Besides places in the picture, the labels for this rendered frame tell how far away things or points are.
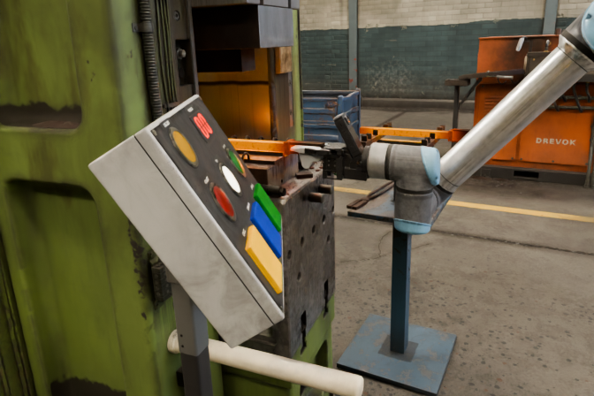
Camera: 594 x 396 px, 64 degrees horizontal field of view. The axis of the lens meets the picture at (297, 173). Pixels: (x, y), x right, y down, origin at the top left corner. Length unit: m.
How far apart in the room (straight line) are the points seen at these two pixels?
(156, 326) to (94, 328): 0.25
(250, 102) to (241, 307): 1.04
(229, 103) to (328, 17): 7.93
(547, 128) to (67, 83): 4.09
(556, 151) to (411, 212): 3.59
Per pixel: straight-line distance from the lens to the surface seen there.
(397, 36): 8.99
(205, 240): 0.56
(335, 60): 9.40
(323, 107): 5.02
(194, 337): 0.81
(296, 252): 1.24
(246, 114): 1.57
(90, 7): 0.99
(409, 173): 1.14
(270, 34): 1.18
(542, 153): 4.70
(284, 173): 1.26
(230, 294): 0.58
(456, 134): 1.74
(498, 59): 4.62
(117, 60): 0.96
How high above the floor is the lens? 1.29
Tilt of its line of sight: 16 degrees down
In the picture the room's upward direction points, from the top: 2 degrees counter-clockwise
